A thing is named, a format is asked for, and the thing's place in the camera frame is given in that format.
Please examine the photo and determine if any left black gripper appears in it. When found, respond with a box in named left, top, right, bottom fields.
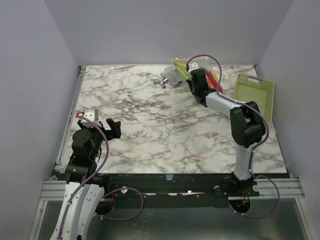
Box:
left=79, top=118, right=121, bottom=160

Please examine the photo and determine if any clear zip top bag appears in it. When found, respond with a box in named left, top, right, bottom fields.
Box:
left=171, top=54, right=223, bottom=93

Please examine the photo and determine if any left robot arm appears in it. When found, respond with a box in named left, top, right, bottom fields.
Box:
left=51, top=118, right=121, bottom=240

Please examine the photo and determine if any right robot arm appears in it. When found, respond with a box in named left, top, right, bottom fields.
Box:
left=187, top=68, right=269, bottom=196

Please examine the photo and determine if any orange fake carrot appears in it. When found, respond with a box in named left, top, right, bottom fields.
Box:
left=205, top=70, right=219, bottom=90

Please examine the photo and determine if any green fake lettuce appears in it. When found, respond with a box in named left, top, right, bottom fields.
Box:
left=172, top=58, right=190, bottom=79

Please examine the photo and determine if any clear plastic screw box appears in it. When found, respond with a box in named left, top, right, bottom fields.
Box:
left=164, top=65, right=186, bottom=87

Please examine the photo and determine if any chrome metal faucet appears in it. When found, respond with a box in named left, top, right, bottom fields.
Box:
left=152, top=73, right=169, bottom=89

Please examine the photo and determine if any green plastic basket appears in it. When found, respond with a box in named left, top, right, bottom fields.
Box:
left=233, top=73, right=275, bottom=124

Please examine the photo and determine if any blue tape piece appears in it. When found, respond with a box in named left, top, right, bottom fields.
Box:
left=165, top=174, right=174, bottom=181

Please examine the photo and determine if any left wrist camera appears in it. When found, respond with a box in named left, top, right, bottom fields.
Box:
left=79, top=109, right=99, bottom=128

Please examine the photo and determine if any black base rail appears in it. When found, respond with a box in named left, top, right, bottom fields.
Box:
left=98, top=173, right=298, bottom=209

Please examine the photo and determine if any aluminium frame rail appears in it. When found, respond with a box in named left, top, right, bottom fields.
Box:
left=39, top=66, right=86, bottom=202

